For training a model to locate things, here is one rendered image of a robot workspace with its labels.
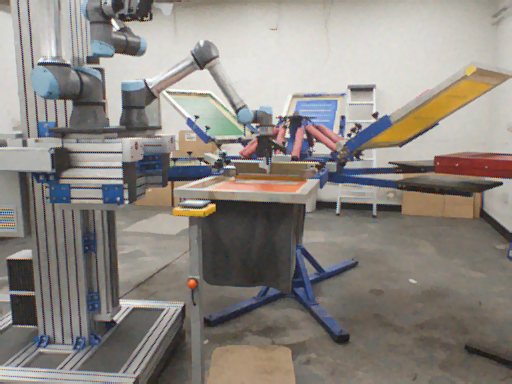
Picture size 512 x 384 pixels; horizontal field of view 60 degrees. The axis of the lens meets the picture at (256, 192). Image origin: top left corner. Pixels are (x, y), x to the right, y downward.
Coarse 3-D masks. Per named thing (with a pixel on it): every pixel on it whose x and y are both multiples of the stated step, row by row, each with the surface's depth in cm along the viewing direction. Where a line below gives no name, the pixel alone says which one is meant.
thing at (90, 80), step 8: (80, 72) 172; (88, 72) 173; (96, 72) 176; (80, 80) 170; (88, 80) 173; (96, 80) 176; (80, 88) 170; (88, 88) 173; (96, 88) 176; (80, 96) 173; (88, 96) 175; (96, 96) 177
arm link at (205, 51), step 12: (204, 48) 220; (204, 60) 220; (216, 60) 221; (216, 72) 221; (228, 84) 222; (228, 96) 223; (240, 96) 225; (240, 108) 224; (240, 120) 223; (252, 120) 227
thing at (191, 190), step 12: (204, 180) 222; (216, 180) 237; (312, 180) 222; (180, 192) 194; (192, 192) 193; (204, 192) 191; (216, 192) 190; (228, 192) 188; (240, 192) 187; (252, 192) 186; (264, 192) 185; (276, 192) 185; (288, 192) 185; (300, 192) 185; (312, 192) 200
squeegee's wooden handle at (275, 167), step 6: (234, 162) 247; (240, 162) 246; (246, 162) 245; (252, 162) 245; (258, 162) 244; (270, 162) 243; (276, 162) 242; (240, 168) 247; (246, 168) 246; (252, 168) 245; (258, 168) 244; (270, 168) 242; (276, 168) 241; (282, 168) 241; (288, 168) 240; (294, 168) 239; (300, 168) 238; (306, 168) 238; (282, 174) 241; (288, 174) 240; (294, 174) 239; (300, 174) 239
